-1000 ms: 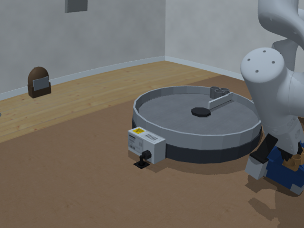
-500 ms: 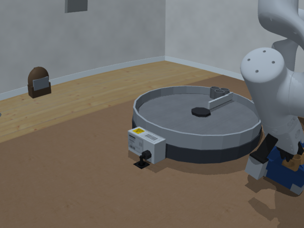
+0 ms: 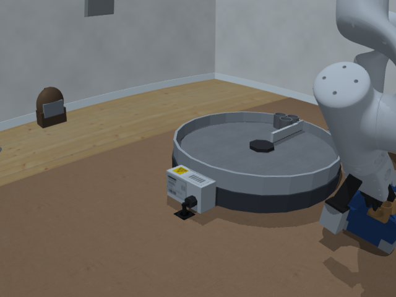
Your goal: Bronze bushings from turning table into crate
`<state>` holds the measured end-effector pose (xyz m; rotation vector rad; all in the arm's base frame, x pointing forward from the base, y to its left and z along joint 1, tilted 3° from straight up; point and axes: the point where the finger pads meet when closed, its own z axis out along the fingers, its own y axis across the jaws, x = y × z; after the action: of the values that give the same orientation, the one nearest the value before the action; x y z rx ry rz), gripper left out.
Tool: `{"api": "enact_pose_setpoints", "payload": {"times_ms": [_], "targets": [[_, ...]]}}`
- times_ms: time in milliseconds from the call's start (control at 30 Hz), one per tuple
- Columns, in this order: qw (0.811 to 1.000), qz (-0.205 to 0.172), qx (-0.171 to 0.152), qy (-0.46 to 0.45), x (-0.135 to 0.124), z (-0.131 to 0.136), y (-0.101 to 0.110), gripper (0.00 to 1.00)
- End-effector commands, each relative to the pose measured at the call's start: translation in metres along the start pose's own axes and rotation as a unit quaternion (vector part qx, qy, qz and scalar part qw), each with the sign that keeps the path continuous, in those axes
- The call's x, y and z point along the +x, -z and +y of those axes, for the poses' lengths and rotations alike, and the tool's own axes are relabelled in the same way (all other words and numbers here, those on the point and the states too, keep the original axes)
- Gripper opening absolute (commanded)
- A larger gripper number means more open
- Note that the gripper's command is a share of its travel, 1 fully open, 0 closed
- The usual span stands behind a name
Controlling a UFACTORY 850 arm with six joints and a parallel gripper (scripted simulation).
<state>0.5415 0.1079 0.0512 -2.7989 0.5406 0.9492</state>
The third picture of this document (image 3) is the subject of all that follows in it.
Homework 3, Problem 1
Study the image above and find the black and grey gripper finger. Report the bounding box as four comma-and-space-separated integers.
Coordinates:
371, 185, 396, 211
360, 191, 373, 208

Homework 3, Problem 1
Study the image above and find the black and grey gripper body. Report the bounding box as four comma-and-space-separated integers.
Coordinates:
342, 154, 396, 202

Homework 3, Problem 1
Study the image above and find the grey cylinder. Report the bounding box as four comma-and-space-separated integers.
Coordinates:
287, 114, 299, 124
279, 117, 293, 129
273, 113, 286, 129

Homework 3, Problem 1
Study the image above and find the bronze bushing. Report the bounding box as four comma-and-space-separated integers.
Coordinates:
367, 208, 384, 222
390, 198, 396, 215
378, 201, 393, 223

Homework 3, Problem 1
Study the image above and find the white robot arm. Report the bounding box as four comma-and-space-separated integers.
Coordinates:
313, 0, 396, 234

